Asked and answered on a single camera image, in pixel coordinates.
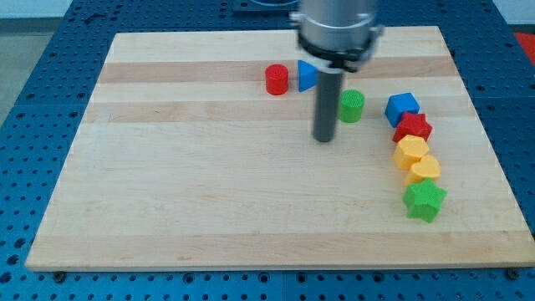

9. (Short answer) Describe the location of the blue cube block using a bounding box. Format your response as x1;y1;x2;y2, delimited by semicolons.
385;92;420;128

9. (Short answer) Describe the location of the blue triangle block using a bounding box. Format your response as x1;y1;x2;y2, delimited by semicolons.
298;60;318;92

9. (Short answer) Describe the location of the red star block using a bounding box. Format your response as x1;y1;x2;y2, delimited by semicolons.
392;112;433;142

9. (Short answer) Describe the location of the red cylinder block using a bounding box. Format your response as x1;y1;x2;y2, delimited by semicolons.
265;64;289;95

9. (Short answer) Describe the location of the yellow heart block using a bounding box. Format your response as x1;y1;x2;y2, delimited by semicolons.
405;155;441;186

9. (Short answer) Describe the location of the green star block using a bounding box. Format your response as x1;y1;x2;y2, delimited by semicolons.
403;179;447;223

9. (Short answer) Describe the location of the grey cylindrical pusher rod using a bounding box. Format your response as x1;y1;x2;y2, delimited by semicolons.
313;69;344;142

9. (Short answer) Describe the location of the green cylinder block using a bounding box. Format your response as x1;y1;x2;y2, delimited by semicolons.
339;89;365;123

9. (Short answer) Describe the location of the light wooden board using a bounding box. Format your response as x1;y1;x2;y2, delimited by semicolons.
26;26;534;272

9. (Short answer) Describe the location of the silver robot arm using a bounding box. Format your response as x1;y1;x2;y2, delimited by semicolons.
289;0;384;73

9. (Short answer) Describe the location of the yellow hexagon block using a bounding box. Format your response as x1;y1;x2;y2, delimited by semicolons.
393;135;430;171

